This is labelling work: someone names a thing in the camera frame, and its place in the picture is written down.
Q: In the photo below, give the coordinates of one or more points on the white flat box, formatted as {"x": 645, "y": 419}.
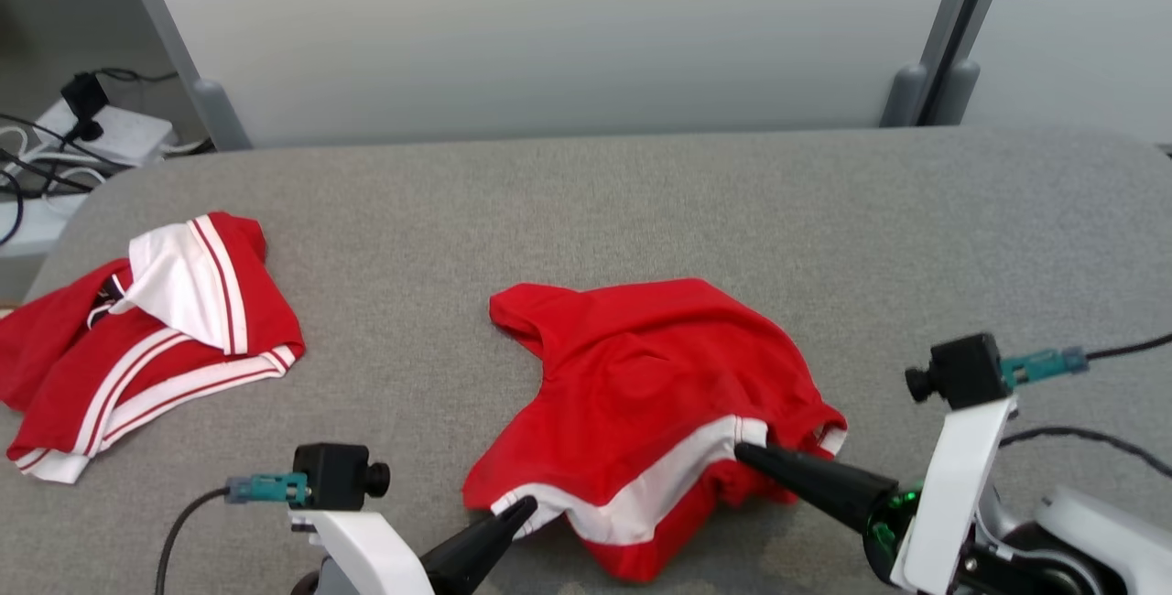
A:
{"x": 37, "y": 227}

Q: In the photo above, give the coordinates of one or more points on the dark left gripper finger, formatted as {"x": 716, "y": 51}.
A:
{"x": 476, "y": 549}

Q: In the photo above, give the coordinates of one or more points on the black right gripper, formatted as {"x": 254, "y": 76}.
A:
{"x": 888, "y": 531}

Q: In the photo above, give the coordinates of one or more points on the grey partition post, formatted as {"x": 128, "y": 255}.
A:
{"x": 905, "y": 96}
{"x": 957, "y": 91}
{"x": 220, "y": 114}

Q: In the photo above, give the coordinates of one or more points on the white right camera bracket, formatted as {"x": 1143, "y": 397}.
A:
{"x": 952, "y": 485}

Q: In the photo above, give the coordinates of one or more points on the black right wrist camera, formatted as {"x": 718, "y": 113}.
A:
{"x": 961, "y": 371}

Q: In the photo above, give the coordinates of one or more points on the white power strip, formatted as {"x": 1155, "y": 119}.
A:
{"x": 128, "y": 133}

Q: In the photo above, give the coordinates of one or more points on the white partition panel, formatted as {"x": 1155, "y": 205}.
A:
{"x": 549, "y": 27}
{"x": 1090, "y": 18}

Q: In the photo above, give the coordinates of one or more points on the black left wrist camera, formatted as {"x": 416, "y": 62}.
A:
{"x": 334, "y": 476}

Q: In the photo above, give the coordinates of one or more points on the black plug adapter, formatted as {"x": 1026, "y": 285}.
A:
{"x": 82, "y": 91}

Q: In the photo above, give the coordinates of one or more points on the red garment striped white trim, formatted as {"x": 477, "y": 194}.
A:
{"x": 183, "y": 284}

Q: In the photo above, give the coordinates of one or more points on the red shorts white band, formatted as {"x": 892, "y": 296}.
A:
{"x": 641, "y": 366}

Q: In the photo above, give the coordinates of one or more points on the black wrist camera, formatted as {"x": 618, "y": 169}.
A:
{"x": 961, "y": 371}
{"x": 334, "y": 476}

